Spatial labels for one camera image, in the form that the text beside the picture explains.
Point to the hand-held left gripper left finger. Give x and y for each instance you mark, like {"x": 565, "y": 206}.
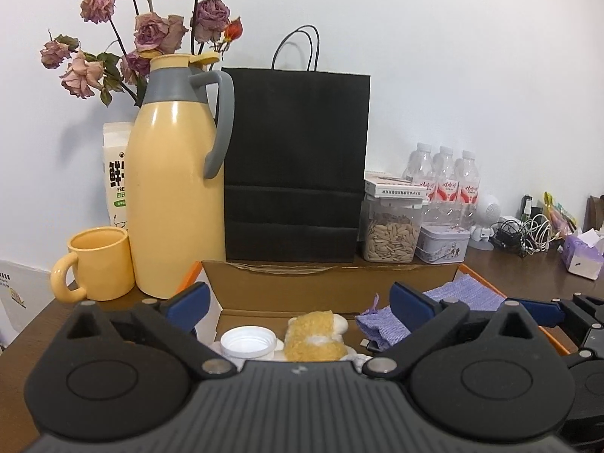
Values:
{"x": 188, "y": 299}

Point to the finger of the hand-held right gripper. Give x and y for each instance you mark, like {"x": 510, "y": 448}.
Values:
{"x": 542, "y": 311}
{"x": 587, "y": 344}

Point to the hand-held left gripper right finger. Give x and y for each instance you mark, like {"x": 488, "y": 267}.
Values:
{"x": 410, "y": 302}

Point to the purple knitted pouch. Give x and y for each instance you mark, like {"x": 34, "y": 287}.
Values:
{"x": 377, "y": 325}

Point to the white plastic cap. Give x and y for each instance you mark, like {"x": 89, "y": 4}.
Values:
{"x": 247, "y": 344}

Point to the red cardboard box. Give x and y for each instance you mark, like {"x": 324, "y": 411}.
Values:
{"x": 330, "y": 283}

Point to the lavender tin box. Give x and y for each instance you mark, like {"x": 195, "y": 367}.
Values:
{"x": 443, "y": 245}

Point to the clear sunflower seed jar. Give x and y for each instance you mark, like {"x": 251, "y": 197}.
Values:
{"x": 389, "y": 238}

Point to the purple tissue pack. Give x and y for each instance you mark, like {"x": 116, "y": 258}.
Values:
{"x": 583, "y": 255}

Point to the yellow mug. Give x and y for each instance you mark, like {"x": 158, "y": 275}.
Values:
{"x": 101, "y": 264}

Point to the yellow pink packets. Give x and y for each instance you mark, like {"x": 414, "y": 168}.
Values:
{"x": 559, "y": 212}

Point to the yellow sponge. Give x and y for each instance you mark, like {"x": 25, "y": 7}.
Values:
{"x": 311, "y": 339}

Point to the black charger plug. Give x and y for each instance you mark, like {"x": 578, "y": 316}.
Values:
{"x": 527, "y": 205}

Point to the yellow thermos jug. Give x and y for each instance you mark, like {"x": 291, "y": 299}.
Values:
{"x": 174, "y": 188}

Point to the dark brown object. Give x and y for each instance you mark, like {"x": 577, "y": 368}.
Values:
{"x": 595, "y": 212}

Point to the white round device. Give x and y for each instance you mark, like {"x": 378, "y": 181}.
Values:
{"x": 493, "y": 210}

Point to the small white flat box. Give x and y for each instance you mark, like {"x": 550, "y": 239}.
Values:
{"x": 391, "y": 184}

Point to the clear water bottle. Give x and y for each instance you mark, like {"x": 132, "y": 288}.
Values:
{"x": 420, "y": 165}
{"x": 468, "y": 188}
{"x": 445, "y": 184}

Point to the white milk carton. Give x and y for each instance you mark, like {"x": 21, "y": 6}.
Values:
{"x": 115, "y": 174}

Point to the white printed card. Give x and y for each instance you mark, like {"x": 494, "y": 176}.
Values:
{"x": 23, "y": 302}

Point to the black paper bag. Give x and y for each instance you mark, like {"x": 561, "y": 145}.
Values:
{"x": 292, "y": 151}

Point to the dried rose bouquet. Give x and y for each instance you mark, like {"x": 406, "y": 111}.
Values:
{"x": 151, "y": 30}

